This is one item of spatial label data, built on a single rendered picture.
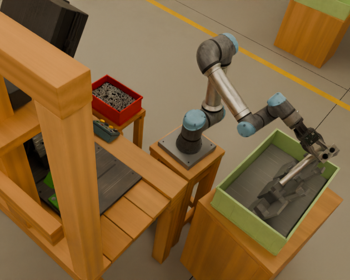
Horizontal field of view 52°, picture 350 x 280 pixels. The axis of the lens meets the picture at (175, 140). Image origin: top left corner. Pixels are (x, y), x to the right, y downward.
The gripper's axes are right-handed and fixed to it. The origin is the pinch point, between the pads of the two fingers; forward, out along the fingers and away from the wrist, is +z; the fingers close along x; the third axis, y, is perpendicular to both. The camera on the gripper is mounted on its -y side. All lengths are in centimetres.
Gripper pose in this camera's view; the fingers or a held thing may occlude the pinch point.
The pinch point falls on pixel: (323, 155)
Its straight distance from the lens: 174.9
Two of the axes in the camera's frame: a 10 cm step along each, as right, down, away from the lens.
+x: 7.4, -6.5, -1.7
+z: 6.6, 7.5, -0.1
